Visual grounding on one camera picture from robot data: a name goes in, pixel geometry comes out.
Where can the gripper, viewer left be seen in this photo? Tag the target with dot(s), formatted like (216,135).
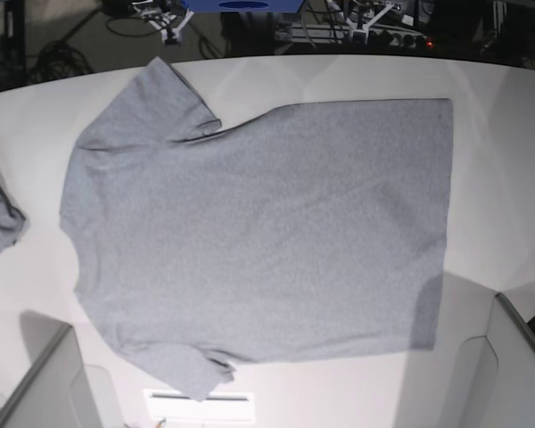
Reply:
(167,16)

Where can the grey partition panel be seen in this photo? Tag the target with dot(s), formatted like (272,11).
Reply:
(55,391)
(493,381)

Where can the grey partition panel right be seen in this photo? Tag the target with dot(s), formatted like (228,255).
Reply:
(493,381)

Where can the grey partition panel left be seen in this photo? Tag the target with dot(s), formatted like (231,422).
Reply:
(55,391)

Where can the blue box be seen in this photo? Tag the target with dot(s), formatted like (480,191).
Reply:
(291,6)

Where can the gripper, viewer right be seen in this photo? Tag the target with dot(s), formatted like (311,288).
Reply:
(362,16)

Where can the black power strip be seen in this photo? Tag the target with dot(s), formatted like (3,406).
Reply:
(379,36)

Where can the grey T-shirt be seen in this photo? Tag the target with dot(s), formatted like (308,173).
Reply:
(314,231)

